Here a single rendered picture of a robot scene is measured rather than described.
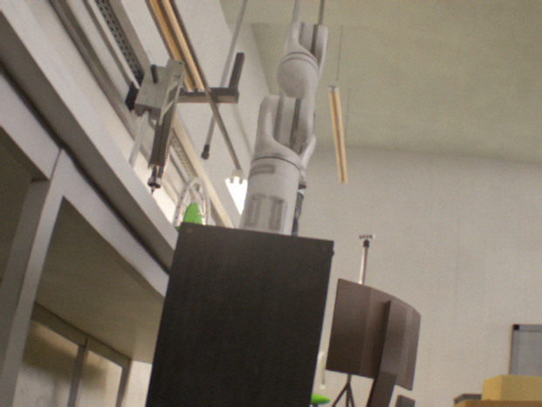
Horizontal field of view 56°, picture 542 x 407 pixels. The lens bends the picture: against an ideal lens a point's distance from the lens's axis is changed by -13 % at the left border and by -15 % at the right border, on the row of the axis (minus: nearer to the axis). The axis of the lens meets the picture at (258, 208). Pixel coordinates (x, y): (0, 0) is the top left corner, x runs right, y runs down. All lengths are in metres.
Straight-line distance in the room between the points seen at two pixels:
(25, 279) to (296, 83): 0.72
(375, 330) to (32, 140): 0.82
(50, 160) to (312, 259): 0.42
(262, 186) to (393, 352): 0.49
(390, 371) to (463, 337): 5.08
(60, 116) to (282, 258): 0.39
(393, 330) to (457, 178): 5.82
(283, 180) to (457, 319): 5.44
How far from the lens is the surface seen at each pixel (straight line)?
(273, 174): 1.02
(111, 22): 2.71
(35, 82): 0.73
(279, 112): 1.09
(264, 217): 0.99
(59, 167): 0.83
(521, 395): 4.32
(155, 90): 1.13
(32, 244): 0.79
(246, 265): 0.88
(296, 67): 1.25
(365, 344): 1.22
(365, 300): 1.24
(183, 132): 3.38
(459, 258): 6.59
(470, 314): 6.41
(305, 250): 0.89
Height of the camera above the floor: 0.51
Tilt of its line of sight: 24 degrees up
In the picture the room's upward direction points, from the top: 10 degrees clockwise
